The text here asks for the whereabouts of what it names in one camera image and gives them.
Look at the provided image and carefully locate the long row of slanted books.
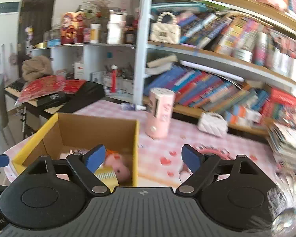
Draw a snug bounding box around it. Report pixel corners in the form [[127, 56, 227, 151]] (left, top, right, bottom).
[[144, 64, 296, 131]]

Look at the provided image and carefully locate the thick red dictionary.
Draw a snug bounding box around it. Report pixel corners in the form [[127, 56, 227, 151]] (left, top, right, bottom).
[[270, 87, 296, 106]]

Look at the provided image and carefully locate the dried flower bunch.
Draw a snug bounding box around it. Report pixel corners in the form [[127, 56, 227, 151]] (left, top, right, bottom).
[[82, 0, 114, 25]]

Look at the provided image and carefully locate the brown glass bottle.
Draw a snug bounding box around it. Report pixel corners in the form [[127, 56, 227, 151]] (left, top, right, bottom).
[[124, 26, 136, 45]]

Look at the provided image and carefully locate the beige knitted cloth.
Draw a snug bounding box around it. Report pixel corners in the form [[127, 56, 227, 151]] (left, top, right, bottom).
[[22, 55, 53, 82]]

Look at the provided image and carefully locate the stack of paper booklets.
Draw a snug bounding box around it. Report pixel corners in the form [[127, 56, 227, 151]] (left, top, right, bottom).
[[266, 121, 296, 168]]

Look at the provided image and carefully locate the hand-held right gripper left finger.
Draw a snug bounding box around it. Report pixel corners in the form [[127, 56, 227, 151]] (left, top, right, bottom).
[[25, 144, 109, 195]]

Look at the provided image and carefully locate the white blue spray bottle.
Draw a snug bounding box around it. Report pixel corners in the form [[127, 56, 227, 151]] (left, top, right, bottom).
[[121, 102, 147, 111]]

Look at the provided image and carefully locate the cream quilted handbag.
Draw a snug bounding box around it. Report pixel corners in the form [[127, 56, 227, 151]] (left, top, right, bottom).
[[149, 12, 182, 44]]

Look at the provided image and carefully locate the orange white carton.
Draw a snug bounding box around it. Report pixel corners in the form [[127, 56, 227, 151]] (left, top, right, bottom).
[[224, 111, 247, 126], [233, 105, 262, 122]]

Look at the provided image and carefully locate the flat black box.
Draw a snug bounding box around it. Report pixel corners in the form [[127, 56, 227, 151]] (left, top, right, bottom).
[[36, 92, 67, 108]]

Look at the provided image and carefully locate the white red label box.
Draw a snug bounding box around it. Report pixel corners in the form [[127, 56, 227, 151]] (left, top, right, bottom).
[[74, 62, 85, 79]]

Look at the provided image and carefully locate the white rolled tube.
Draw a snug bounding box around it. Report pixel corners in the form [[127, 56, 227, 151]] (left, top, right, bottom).
[[180, 60, 245, 82]]

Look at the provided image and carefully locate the red gold figurine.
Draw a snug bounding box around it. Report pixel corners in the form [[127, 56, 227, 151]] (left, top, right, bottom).
[[60, 12, 85, 45]]

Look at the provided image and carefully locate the white plastic bottle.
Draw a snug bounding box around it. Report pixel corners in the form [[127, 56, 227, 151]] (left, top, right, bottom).
[[89, 23, 101, 44]]

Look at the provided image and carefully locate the red tassel ornament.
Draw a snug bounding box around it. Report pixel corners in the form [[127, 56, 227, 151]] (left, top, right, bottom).
[[110, 65, 119, 94]]

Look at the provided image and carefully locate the short row of shelf books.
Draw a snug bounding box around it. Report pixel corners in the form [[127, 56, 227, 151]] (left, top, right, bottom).
[[180, 11, 262, 55]]

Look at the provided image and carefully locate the thick cream book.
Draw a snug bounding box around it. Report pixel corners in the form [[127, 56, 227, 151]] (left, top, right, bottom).
[[146, 54, 178, 75]]

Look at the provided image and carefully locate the white wooden bookshelf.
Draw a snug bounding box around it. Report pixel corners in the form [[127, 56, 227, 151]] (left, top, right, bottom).
[[31, 0, 296, 139]]

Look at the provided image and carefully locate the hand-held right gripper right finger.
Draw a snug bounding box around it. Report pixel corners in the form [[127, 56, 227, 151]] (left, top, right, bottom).
[[175, 144, 260, 195]]

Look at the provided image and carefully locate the pink cylindrical humidifier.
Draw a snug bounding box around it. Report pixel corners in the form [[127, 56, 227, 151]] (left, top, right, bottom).
[[145, 87, 175, 139]]

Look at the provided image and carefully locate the white tape roll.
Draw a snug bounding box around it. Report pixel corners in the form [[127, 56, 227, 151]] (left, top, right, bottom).
[[233, 48, 253, 63]]

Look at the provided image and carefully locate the yellow cardboard box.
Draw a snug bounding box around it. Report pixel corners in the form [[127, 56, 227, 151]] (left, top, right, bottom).
[[12, 112, 140, 193]]

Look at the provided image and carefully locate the pile of red packets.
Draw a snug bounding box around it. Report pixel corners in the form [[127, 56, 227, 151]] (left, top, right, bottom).
[[16, 75, 87, 104]]

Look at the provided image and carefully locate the black keyboard stand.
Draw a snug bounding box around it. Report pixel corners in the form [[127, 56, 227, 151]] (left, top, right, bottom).
[[20, 105, 31, 140]]

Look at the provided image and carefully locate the white quilted purse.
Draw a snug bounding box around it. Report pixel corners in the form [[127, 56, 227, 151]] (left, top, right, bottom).
[[197, 112, 229, 139]]

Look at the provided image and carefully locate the pink chick plush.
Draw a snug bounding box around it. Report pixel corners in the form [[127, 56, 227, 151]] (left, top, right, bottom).
[[102, 149, 132, 185]]

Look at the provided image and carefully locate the white desk pen organizer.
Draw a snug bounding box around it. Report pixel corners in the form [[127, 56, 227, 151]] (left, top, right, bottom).
[[90, 64, 135, 94]]

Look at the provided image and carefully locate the black keyboard piano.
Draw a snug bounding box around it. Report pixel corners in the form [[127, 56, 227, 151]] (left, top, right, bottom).
[[4, 78, 106, 114]]

